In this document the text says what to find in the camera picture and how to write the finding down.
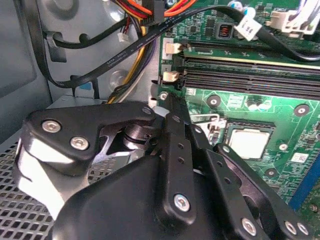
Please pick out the silver CPU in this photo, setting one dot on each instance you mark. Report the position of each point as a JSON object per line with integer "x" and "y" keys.
{"x": 250, "y": 143}

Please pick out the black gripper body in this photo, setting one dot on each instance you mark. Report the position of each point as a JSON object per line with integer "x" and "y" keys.
{"x": 112, "y": 212}

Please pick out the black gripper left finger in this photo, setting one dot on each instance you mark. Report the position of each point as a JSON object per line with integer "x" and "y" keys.
{"x": 177, "y": 155}

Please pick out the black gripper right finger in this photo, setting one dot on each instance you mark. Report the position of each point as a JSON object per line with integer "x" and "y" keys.
{"x": 225, "y": 175}

